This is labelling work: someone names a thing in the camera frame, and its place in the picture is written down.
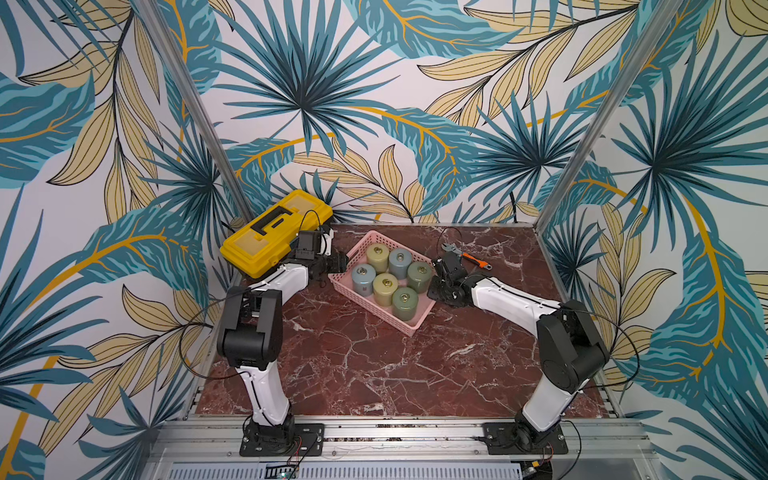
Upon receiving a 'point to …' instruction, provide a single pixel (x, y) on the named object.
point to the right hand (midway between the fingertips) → (434, 290)
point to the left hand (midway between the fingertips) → (339, 260)
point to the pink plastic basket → (342, 276)
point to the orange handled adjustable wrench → (468, 257)
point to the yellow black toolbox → (266, 244)
